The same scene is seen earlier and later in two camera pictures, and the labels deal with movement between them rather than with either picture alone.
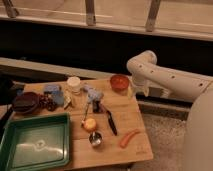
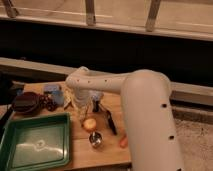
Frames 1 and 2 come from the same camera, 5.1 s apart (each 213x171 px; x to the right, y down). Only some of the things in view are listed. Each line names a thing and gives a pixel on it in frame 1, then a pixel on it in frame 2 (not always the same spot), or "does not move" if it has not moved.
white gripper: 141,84 -> 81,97
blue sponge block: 56,92 does not move
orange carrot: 127,135 does not move
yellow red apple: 90,124 does not move
